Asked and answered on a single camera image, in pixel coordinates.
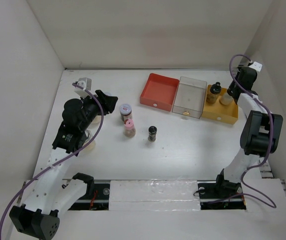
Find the clear plastic bin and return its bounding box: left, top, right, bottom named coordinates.
left=172, top=76, right=207, bottom=119

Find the glass jar under left gripper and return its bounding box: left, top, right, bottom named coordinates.
left=92, top=115, right=101, bottom=124

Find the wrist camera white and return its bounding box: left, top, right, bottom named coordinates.
left=74, top=77, right=92, bottom=98
left=248, top=60, right=263, bottom=73

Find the aluminium rail right side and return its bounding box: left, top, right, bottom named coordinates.
left=259, top=163, right=286, bottom=195

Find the small black pepper grinder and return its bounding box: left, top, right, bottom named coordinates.
left=148, top=126, right=157, bottom=142

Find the red orange plastic bin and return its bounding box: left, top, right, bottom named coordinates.
left=140, top=73, right=180, bottom=112

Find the large glass jar metal lid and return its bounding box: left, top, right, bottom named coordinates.
left=80, top=130, right=96, bottom=154

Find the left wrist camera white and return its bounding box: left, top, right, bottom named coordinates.
left=74, top=77, right=92, bottom=98

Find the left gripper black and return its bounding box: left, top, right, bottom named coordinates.
left=79, top=89, right=117, bottom=131

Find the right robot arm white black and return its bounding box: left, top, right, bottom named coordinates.
left=214, top=66, right=283, bottom=198

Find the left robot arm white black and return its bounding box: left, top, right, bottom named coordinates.
left=9, top=89, right=118, bottom=240

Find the brown-spice bottle black pump cap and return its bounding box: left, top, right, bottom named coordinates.
left=206, top=82, right=222, bottom=104

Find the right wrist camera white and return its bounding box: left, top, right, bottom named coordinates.
left=248, top=60, right=263, bottom=73

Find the dark sauce jar white lid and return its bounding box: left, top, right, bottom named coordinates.
left=119, top=103, right=132, bottom=122

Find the pink cap spice bottle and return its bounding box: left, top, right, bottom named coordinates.
left=124, top=119, right=136, bottom=138

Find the yellow plastic bin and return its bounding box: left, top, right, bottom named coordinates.
left=201, top=88, right=239, bottom=125

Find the white-powder bottle black pump cap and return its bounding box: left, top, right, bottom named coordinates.
left=220, top=91, right=234, bottom=106

